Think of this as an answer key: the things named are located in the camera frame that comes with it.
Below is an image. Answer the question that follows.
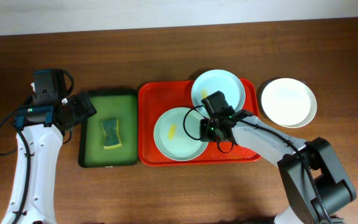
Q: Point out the white plate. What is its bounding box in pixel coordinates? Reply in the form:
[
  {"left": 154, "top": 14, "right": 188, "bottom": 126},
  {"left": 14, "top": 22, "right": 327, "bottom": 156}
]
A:
[{"left": 260, "top": 78, "right": 318, "bottom": 128}]

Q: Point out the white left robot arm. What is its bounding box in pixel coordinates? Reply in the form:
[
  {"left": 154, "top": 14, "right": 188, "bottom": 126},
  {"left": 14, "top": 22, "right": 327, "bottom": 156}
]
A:
[{"left": 2, "top": 92, "right": 97, "bottom": 223}]

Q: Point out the light blue plate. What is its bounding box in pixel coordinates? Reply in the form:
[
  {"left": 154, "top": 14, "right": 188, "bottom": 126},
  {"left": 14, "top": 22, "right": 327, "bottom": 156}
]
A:
[
  {"left": 191, "top": 69, "right": 246, "bottom": 111},
  {"left": 154, "top": 107, "right": 208, "bottom": 162}
]

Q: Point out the green tray with black rim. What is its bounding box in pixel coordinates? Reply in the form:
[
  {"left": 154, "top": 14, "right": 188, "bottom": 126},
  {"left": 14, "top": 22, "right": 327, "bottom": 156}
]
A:
[{"left": 78, "top": 89, "right": 138, "bottom": 168}]

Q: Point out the red plastic tray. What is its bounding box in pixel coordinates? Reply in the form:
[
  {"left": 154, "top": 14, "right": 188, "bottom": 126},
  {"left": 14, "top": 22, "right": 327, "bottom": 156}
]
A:
[{"left": 138, "top": 80, "right": 261, "bottom": 167}]

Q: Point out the green and yellow sponge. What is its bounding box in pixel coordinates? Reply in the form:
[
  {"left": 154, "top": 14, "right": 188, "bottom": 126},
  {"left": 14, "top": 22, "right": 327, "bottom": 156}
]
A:
[{"left": 101, "top": 119, "right": 122, "bottom": 149}]

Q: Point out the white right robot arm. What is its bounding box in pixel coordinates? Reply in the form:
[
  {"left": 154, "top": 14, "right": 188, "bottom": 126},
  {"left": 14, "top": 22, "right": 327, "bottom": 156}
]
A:
[{"left": 200, "top": 111, "right": 356, "bottom": 224}]

